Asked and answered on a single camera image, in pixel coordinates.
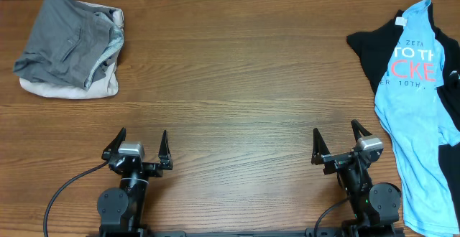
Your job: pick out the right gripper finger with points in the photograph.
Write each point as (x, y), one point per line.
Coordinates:
(320, 150)
(358, 130)

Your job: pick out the light blue printed t-shirt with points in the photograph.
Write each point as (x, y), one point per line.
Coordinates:
(411, 112)

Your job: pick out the white folded garment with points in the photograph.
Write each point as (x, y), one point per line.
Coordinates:
(105, 87)

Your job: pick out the black t-shirt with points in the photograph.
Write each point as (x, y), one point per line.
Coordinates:
(374, 50)

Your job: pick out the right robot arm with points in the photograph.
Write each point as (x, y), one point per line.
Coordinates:
(375, 206)

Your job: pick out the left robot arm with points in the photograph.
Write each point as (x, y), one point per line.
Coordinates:
(121, 208)

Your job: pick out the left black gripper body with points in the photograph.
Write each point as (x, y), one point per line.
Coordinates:
(151, 170)

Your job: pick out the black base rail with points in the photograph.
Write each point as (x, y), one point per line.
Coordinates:
(308, 232)

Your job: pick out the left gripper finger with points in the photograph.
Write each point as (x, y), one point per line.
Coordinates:
(113, 147)
(166, 161)

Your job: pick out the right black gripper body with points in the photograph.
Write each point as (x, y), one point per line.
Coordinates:
(336, 164)

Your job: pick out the grey folded trousers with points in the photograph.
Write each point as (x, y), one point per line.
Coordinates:
(71, 43)

